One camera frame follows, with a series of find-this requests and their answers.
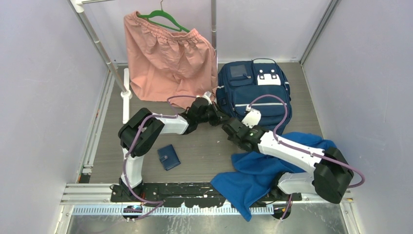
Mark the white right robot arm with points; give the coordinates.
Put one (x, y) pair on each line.
(325, 172)

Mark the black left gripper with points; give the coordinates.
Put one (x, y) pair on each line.
(218, 115)

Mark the small blue wallet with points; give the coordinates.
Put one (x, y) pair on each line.
(168, 157)

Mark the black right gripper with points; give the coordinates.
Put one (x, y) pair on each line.
(232, 139)

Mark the pink shorts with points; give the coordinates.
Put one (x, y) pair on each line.
(165, 64)

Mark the navy blue backpack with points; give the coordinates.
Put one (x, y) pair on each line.
(260, 83)

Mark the metal clothes rack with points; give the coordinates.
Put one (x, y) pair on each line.
(123, 83)

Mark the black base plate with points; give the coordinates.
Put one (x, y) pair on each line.
(200, 194)

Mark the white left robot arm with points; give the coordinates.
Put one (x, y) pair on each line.
(139, 134)

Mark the blue cloth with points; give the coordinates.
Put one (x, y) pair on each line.
(251, 180)

